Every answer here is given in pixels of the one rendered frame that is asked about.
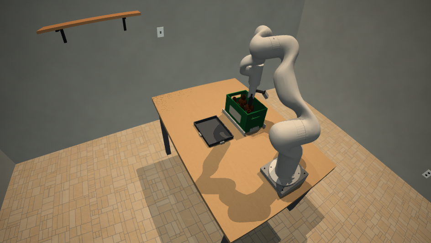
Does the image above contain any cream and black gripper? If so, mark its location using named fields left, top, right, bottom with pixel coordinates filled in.
left=247, top=84, right=258, bottom=106

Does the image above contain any green crate with dividers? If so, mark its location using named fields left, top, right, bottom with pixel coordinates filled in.
left=225, top=90, right=268, bottom=133

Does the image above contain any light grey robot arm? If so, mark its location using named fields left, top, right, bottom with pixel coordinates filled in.
left=240, top=26, right=321, bottom=186

